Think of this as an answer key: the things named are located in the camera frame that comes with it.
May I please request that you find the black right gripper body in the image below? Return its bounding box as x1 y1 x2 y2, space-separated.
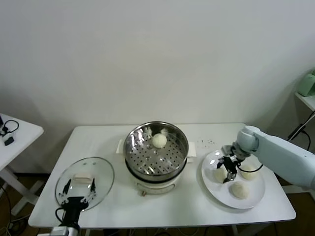
224 154 238 174

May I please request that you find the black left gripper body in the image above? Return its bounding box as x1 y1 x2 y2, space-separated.
61 196 89 223

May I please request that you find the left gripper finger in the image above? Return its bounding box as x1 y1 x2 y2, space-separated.
58 178 72 205
83 177 97 203

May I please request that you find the white steamed baozi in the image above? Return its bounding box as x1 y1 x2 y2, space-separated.
240 165 259 181
213 169 228 184
230 181 250 200
152 134 168 149

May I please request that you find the perforated steel steamer basket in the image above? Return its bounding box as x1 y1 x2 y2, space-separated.
123 120 189 182

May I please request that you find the round glass pot lid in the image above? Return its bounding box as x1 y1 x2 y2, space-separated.
54 156 115 212

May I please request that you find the large white round plate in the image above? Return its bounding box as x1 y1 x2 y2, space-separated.
201 149 266 210

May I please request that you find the white rectangular work table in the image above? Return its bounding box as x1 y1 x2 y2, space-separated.
28 122 297 229

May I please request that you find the white electric cooker base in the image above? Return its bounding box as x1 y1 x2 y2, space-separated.
116 139 197 197

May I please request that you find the small white side table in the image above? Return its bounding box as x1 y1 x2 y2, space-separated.
0 113 44 217

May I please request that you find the white shelf board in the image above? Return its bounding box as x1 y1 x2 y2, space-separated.
294 92 315 112

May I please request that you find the pale green appliance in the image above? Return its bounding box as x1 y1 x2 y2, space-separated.
298 70 315 97

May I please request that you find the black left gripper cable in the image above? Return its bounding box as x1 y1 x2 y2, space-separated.
55 207 65 224

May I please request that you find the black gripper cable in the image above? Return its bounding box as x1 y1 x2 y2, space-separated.
55 207 65 224
236 159 264 173

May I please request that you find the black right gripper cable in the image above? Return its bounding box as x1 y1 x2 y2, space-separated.
236 159 264 173

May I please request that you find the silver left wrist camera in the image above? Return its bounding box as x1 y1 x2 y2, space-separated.
50 226 69 236

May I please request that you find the white stand frame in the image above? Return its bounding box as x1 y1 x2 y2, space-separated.
282 185 315 195

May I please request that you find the black floor cable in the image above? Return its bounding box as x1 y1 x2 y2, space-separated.
287 115 315 151

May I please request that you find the black headset with cable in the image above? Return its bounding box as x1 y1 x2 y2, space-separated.
0 119 20 138

